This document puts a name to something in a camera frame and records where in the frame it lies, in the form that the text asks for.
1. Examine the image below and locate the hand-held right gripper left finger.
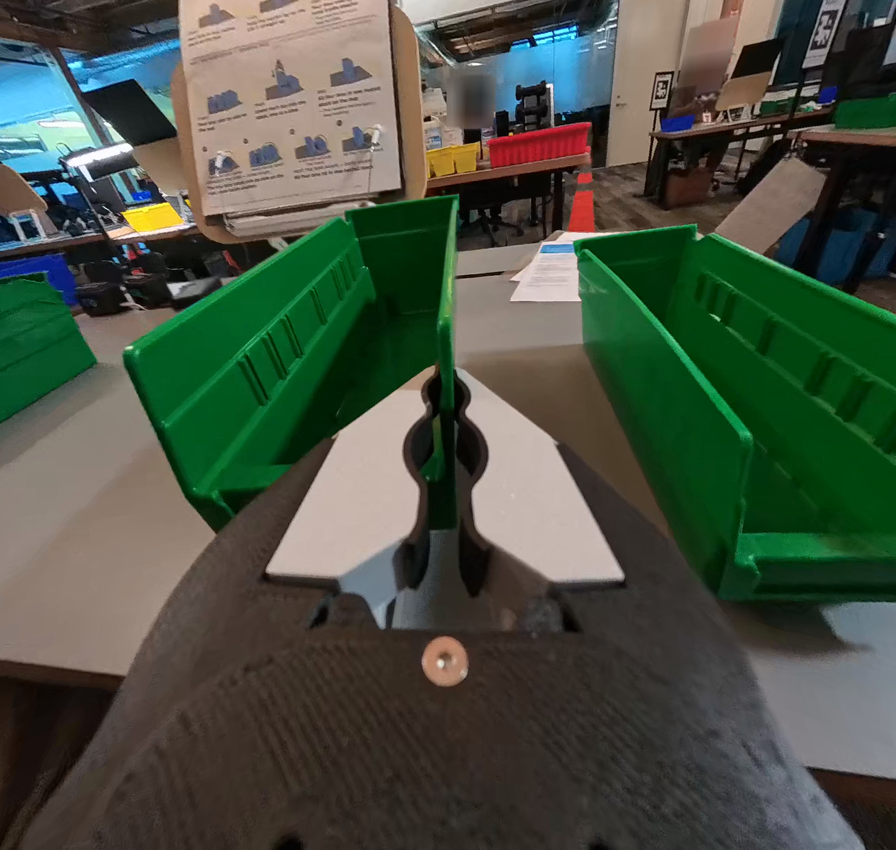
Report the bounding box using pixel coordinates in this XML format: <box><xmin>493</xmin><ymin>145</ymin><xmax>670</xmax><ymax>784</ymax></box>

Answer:
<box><xmin>265</xmin><ymin>367</ymin><xmax>449</xmax><ymax>628</ymax></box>

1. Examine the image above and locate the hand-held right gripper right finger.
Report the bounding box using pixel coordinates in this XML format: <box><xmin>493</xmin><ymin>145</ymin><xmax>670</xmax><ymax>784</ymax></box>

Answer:
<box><xmin>451</xmin><ymin>367</ymin><xmax>626</xmax><ymax>630</ymax></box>

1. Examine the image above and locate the green plastic bin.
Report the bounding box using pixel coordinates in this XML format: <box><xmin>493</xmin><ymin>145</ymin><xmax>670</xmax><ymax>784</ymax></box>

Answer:
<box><xmin>123</xmin><ymin>194</ymin><xmax>462</xmax><ymax>532</ymax></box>
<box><xmin>573</xmin><ymin>223</ymin><xmax>896</xmax><ymax>602</ymax></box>

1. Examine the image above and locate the stack of green bins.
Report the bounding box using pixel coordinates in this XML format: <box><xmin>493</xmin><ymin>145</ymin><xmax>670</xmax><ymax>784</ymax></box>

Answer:
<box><xmin>0</xmin><ymin>272</ymin><xmax>98</xmax><ymax>425</ymax></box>

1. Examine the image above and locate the grey desk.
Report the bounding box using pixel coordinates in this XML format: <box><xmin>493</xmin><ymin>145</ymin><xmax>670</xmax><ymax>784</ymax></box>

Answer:
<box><xmin>0</xmin><ymin>230</ymin><xmax>896</xmax><ymax>781</ymax></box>

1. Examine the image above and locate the white paper sheet blue header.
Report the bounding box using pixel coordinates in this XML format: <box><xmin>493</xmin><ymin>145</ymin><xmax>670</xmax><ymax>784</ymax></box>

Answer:
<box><xmin>510</xmin><ymin>230</ymin><xmax>603</xmax><ymax>303</ymax></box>

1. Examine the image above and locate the white document stand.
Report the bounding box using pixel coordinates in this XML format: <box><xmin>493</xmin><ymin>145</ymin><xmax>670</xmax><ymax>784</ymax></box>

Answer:
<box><xmin>223</xmin><ymin>195</ymin><xmax>382</xmax><ymax>238</ymax></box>

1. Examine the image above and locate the black power station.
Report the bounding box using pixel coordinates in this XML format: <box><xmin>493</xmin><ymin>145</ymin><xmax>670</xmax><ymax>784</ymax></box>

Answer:
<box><xmin>73</xmin><ymin>282</ymin><xmax>129</xmax><ymax>317</ymax></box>

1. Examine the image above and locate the wooden table with black legs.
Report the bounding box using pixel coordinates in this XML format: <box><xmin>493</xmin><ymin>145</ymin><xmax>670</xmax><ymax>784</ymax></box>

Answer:
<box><xmin>426</xmin><ymin>153</ymin><xmax>592</xmax><ymax>235</ymax></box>

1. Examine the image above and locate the large yellow bin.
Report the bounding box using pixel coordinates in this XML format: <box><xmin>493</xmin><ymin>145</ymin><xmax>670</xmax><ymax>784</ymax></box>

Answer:
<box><xmin>121</xmin><ymin>201</ymin><xmax>189</xmax><ymax>233</ymax></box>

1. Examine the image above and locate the red ribbed bin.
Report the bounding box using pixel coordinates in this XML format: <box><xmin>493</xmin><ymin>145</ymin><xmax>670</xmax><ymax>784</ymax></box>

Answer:
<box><xmin>486</xmin><ymin>122</ymin><xmax>592</xmax><ymax>168</ymax></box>

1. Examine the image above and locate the grey leaning panel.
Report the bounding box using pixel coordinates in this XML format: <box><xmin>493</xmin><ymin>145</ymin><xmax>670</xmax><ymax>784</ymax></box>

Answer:
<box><xmin>714</xmin><ymin>157</ymin><xmax>828</xmax><ymax>255</ymax></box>

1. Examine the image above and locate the large blue bin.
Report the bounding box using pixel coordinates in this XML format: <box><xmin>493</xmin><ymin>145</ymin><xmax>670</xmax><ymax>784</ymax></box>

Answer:
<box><xmin>0</xmin><ymin>254</ymin><xmax>77</xmax><ymax>305</ymax></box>

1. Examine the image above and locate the tan backing board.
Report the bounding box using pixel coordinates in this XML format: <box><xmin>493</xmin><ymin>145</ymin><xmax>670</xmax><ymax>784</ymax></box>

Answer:
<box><xmin>171</xmin><ymin>3</ymin><xmax>429</xmax><ymax>245</ymax></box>

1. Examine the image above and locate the led light bar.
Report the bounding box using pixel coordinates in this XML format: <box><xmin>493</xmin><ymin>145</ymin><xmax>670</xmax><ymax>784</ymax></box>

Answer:
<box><xmin>59</xmin><ymin>142</ymin><xmax>141</xmax><ymax>181</ymax></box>

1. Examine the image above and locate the black light flag panel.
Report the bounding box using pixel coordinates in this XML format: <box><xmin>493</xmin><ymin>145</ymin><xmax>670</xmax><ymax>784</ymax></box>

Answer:
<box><xmin>83</xmin><ymin>79</ymin><xmax>177</xmax><ymax>146</ymax></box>

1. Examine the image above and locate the white door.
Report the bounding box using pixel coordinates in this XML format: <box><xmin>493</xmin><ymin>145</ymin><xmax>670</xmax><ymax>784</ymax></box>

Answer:
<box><xmin>605</xmin><ymin>0</ymin><xmax>696</xmax><ymax>168</ymax></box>

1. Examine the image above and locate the green bin on workbench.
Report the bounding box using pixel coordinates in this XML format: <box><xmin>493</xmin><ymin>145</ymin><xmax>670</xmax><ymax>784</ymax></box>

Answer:
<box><xmin>833</xmin><ymin>94</ymin><xmax>896</xmax><ymax>130</ymax></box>

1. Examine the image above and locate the large black-white tag sign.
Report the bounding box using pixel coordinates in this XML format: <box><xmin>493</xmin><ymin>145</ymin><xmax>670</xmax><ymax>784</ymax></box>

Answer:
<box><xmin>801</xmin><ymin>0</ymin><xmax>851</xmax><ymax>69</ymax></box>

